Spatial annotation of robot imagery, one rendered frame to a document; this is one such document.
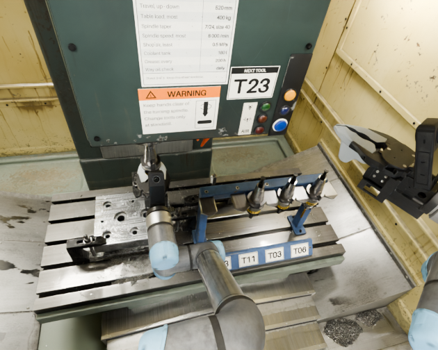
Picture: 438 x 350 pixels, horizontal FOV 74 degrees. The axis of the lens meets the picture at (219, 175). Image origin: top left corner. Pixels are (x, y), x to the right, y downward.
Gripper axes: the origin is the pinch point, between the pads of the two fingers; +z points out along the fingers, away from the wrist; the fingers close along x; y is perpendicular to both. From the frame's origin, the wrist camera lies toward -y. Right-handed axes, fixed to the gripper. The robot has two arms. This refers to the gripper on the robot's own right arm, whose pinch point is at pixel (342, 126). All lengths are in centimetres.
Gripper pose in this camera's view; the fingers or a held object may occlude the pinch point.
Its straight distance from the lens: 61.2
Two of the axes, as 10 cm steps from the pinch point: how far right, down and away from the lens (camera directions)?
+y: -1.0, 6.7, 7.4
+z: -6.8, -5.9, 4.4
